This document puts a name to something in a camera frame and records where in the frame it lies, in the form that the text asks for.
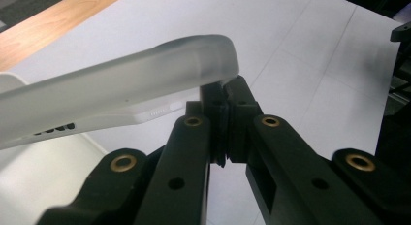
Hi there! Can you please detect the translucent phone case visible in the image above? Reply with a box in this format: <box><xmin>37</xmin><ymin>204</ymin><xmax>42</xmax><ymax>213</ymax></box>
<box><xmin>0</xmin><ymin>34</ymin><xmax>240</xmax><ymax>145</ymax></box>

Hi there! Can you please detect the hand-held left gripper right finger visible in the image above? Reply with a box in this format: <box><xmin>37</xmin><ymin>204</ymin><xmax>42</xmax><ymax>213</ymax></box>
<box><xmin>225</xmin><ymin>75</ymin><xmax>264</xmax><ymax>164</ymax></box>

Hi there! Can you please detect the smartphone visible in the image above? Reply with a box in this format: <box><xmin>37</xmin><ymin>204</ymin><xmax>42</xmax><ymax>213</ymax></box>
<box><xmin>0</xmin><ymin>100</ymin><xmax>189</xmax><ymax>151</ymax></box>

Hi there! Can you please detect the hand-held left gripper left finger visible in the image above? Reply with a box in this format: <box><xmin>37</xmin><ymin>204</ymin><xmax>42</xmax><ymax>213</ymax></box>
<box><xmin>185</xmin><ymin>81</ymin><xmax>231</xmax><ymax>169</ymax></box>

